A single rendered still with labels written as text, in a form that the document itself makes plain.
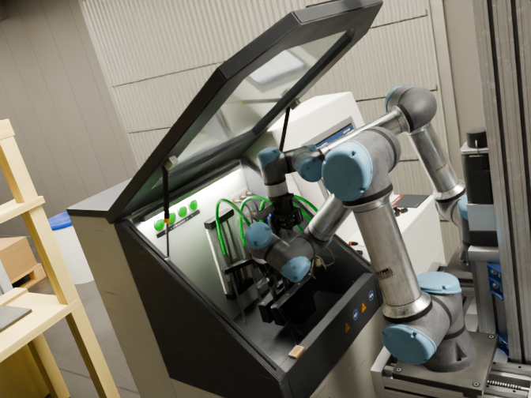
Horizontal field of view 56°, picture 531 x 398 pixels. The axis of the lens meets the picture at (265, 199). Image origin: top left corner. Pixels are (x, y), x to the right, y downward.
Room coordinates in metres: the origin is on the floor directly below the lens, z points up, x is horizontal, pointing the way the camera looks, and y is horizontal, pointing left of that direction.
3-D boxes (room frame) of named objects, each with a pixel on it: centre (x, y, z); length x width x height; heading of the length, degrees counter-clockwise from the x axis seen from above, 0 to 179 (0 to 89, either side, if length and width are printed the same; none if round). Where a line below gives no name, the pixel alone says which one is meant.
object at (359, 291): (1.55, -0.12, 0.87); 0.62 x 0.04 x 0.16; 138
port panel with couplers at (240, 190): (2.06, 0.10, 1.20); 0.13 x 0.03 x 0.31; 138
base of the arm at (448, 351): (1.10, -0.36, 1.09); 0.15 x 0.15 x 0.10
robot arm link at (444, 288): (1.10, -0.35, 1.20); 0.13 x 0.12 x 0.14; 136
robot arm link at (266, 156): (1.59, -0.05, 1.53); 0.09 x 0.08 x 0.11; 93
